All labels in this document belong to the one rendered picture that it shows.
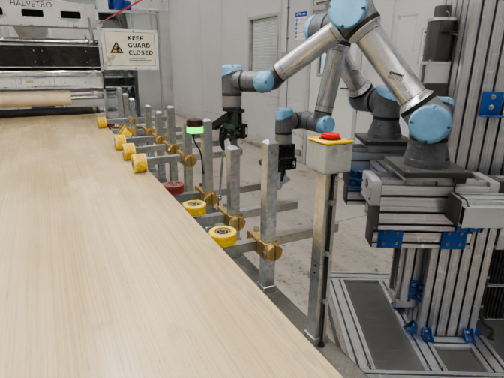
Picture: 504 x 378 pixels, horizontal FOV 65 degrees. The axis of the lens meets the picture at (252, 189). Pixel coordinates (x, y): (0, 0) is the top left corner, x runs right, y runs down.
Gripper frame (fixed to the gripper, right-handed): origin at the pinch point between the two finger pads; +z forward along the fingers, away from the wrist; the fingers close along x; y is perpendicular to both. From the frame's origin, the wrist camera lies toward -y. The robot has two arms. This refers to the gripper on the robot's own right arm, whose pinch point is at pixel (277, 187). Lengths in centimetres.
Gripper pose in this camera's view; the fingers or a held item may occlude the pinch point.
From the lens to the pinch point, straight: 180.9
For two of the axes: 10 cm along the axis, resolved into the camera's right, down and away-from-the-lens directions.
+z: -0.1, 9.5, 3.1
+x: -4.5, -2.8, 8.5
